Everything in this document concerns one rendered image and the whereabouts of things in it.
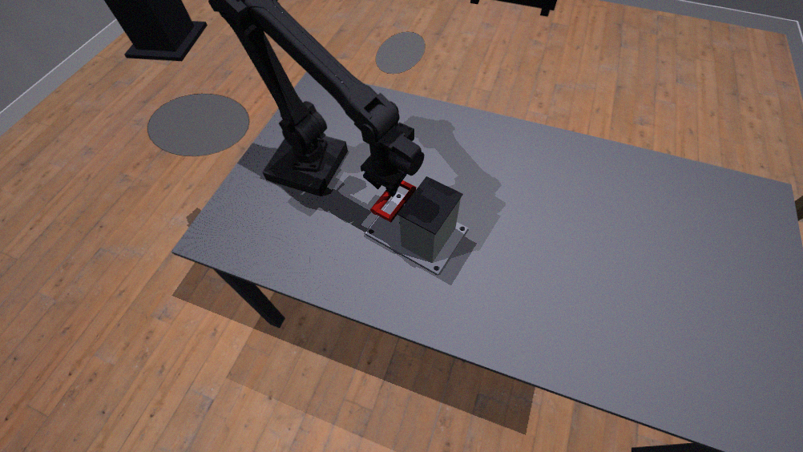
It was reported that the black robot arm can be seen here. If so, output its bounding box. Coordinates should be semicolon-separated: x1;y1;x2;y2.
208;0;424;176

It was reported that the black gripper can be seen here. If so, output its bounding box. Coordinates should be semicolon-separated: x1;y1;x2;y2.
361;155;407;197

